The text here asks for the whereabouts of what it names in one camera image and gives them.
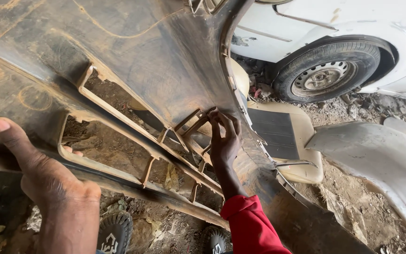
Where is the black car bumper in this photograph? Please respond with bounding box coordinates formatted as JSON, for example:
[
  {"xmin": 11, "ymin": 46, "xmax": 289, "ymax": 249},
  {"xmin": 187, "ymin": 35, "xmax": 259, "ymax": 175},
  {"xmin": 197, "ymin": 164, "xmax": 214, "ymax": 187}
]
[{"xmin": 0, "ymin": 0, "xmax": 378, "ymax": 254}]

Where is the person's right hand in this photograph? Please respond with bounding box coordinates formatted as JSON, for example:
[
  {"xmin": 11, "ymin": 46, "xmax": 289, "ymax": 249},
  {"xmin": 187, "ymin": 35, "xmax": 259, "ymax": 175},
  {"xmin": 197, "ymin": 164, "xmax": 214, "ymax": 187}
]
[{"xmin": 207, "ymin": 107, "xmax": 243, "ymax": 171}]

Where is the grey car fender panel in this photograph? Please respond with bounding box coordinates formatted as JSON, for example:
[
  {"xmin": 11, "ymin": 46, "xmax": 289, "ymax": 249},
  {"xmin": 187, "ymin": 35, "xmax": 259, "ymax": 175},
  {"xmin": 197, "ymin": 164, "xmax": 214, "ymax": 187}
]
[{"xmin": 305, "ymin": 116, "xmax": 406, "ymax": 252}]

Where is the person's black shoe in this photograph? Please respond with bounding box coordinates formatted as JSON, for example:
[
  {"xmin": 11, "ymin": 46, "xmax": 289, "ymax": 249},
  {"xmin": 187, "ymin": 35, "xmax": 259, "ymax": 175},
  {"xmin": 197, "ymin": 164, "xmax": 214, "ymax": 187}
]
[
  {"xmin": 199, "ymin": 226, "xmax": 229, "ymax": 254},
  {"xmin": 96, "ymin": 210, "xmax": 134, "ymax": 254}
]

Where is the white car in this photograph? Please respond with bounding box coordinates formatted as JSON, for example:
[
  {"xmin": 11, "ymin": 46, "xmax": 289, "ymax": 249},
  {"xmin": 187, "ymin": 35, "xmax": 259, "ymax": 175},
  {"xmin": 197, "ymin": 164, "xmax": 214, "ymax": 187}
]
[{"xmin": 230, "ymin": 0, "xmax": 406, "ymax": 103}]

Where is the person's left hand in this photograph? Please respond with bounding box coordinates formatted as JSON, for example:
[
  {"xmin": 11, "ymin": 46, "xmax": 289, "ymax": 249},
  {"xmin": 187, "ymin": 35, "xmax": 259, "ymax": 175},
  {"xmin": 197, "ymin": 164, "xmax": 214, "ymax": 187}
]
[{"xmin": 0, "ymin": 117, "xmax": 102, "ymax": 217}]

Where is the black car wheel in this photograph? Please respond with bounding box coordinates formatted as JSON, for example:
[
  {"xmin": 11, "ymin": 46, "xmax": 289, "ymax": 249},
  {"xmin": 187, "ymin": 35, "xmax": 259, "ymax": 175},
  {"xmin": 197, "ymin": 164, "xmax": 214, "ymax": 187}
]
[{"xmin": 273, "ymin": 40, "xmax": 381, "ymax": 104}]

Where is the person's right black shoe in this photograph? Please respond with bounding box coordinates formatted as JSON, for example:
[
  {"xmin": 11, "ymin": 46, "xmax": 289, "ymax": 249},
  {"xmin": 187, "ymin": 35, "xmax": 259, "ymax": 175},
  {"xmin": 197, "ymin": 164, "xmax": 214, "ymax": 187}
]
[{"xmin": 199, "ymin": 226, "xmax": 229, "ymax": 254}]

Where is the person's left black shoe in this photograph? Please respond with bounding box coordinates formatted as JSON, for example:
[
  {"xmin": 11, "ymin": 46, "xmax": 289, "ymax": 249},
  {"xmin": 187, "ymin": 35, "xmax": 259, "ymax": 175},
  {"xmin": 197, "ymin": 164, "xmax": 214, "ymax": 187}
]
[{"xmin": 96, "ymin": 210, "xmax": 134, "ymax": 254}]

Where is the beige car seat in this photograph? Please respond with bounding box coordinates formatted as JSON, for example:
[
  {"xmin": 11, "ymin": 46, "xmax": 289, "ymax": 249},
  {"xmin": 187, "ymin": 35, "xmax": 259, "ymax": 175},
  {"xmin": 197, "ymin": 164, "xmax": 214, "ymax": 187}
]
[{"xmin": 229, "ymin": 58, "xmax": 324, "ymax": 185}]

